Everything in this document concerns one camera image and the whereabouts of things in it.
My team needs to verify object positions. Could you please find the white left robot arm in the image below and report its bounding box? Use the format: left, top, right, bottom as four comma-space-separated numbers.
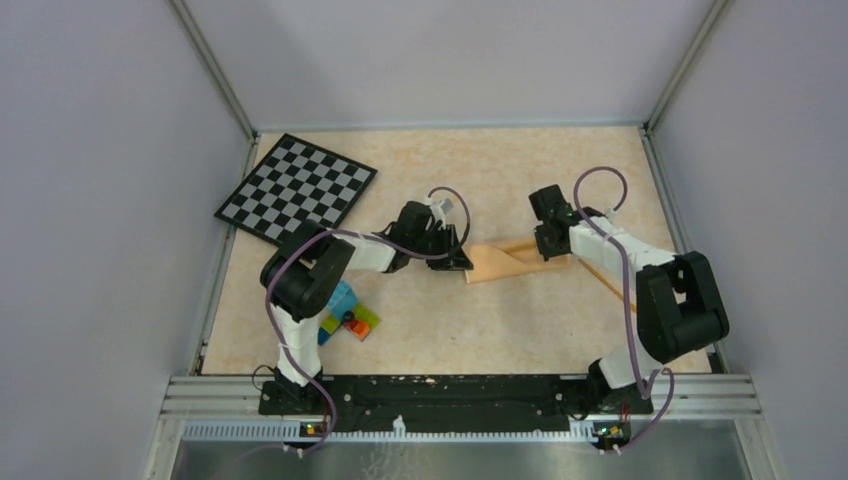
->
260, 197, 473, 414

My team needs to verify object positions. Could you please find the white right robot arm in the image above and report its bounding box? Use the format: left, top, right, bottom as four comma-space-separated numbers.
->
529, 185, 730, 412

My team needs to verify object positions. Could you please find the orange cloth napkin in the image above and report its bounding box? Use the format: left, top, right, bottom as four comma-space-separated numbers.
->
465, 242, 573, 284

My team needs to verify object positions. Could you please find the black white checkerboard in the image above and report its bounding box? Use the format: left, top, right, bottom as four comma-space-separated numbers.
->
215, 133, 378, 246

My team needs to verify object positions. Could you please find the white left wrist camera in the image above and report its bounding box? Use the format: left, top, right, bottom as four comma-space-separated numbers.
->
425, 197, 454, 228

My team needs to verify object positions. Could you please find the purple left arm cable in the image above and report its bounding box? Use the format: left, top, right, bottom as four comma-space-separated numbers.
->
263, 185, 473, 458

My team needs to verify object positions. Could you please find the colourful toy block pile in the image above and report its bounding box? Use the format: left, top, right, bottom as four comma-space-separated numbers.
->
317, 281, 381, 346

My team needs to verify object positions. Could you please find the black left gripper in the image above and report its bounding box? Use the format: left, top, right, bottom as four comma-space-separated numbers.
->
409, 224, 473, 271

